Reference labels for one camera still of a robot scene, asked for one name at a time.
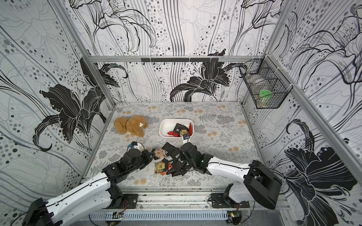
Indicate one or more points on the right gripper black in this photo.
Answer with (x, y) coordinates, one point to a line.
(175, 157)

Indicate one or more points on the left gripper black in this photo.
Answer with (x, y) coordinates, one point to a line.
(146, 154)

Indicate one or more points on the red foil tea bag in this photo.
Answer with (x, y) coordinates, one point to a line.
(173, 133)

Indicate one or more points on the black tea bag sachet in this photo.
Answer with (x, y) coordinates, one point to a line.
(179, 127)

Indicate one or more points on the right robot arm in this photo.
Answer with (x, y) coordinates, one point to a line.
(256, 181)

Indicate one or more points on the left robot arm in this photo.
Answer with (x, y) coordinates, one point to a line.
(100, 192)

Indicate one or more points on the black tea bag pile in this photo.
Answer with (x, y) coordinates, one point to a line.
(177, 164)

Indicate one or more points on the colourful picture tea bag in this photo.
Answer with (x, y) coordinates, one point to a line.
(161, 167)

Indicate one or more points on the white plastic storage box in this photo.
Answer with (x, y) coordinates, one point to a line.
(168, 125)

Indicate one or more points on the brown plush dog toy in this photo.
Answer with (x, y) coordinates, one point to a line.
(135, 125)

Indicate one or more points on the green lid in basket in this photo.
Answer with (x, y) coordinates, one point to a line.
(265, 94)

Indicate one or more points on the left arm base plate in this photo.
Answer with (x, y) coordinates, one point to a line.
(125, 201)

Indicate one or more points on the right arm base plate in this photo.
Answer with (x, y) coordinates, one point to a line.
(220, 201)

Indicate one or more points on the white perforated cable duct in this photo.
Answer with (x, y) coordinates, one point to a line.
(158, 215)

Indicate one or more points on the black bar on rail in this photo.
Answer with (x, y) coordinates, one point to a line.
(174, 59)

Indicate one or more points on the black wire basket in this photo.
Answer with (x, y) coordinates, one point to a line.
(259, 74)

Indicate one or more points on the aluminium corner frame post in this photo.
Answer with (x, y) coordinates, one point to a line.
(57, 6)

